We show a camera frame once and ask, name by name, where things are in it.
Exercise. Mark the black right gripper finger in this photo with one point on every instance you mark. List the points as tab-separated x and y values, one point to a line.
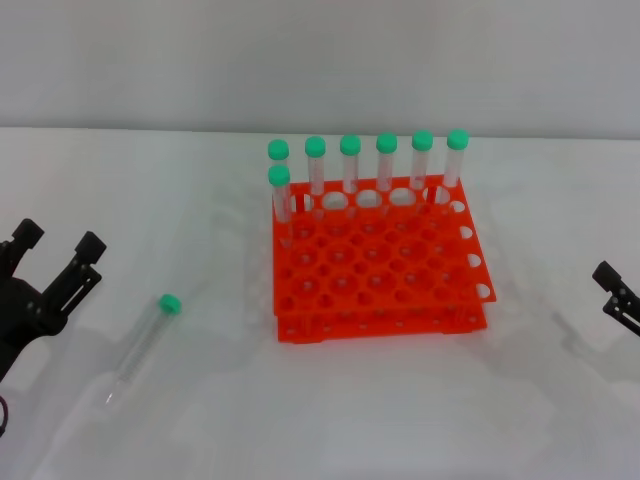
622	287

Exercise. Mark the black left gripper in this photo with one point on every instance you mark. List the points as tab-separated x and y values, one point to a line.
22	320

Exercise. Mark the green-capped clear test tube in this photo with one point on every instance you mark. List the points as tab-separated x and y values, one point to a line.
421	165
278	150
280	200
350	170
454	170
315	170
142	340
386	170

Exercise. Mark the orange test tube rack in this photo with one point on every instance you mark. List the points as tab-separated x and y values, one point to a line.
380	260

